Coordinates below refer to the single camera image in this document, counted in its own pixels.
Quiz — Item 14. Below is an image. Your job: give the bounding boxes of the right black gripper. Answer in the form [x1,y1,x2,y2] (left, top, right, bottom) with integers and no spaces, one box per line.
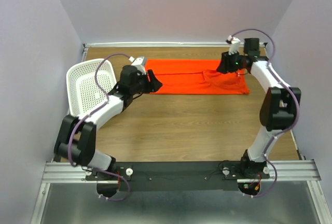
[215,50,246,75]

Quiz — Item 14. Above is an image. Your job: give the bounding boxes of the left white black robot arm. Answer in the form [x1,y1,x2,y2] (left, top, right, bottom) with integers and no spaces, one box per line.
[54,65,162,180]

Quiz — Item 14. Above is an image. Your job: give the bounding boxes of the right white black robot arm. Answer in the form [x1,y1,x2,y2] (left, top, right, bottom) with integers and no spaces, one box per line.
[217,35,301,178]

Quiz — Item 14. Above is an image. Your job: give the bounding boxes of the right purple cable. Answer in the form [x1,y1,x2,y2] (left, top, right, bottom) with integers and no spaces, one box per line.
[232,29,301,199]

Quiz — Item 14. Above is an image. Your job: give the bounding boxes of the white perforated plastic basket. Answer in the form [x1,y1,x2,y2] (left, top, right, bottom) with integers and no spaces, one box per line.
[66,59,116,116]

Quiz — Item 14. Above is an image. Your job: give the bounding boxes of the purple cable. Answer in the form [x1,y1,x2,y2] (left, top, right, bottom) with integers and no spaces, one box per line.
[67,53,131,202]
[232,29,301,199]

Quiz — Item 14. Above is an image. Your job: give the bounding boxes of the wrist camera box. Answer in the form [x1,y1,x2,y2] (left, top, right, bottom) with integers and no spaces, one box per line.
[226,35,241,55]
[129,57,147,75]

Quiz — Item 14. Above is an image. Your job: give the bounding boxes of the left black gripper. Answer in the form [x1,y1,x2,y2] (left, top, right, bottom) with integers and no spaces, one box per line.
[130,69,162,95]

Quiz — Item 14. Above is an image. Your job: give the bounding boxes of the aluminium frame rail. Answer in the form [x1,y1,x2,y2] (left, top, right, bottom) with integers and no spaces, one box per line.
[30,43,89,224]

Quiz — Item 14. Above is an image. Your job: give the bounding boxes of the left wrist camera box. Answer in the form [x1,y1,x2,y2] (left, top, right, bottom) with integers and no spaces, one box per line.
[129,57,147,75]

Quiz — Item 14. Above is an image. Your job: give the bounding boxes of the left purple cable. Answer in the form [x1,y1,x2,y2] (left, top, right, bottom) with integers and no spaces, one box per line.
[67,53,131,202]

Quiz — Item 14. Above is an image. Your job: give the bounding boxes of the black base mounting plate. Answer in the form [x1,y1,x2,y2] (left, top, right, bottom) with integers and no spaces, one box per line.
[87,160,270,194]

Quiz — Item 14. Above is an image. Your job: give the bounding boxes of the orange t shirt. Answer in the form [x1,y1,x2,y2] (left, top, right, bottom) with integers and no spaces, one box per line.
[145,59,250,95]

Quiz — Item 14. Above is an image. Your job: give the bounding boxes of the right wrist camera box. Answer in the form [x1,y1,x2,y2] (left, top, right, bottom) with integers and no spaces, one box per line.
[226,35,241,55]

